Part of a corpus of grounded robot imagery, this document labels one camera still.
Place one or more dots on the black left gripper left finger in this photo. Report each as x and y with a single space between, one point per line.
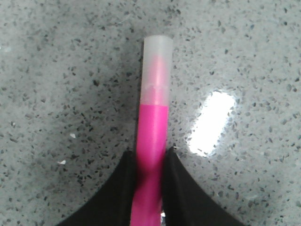
111 205

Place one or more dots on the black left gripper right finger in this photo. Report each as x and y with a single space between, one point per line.
185 203

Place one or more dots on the pink highlighter pen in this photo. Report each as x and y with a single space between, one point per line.
152 130

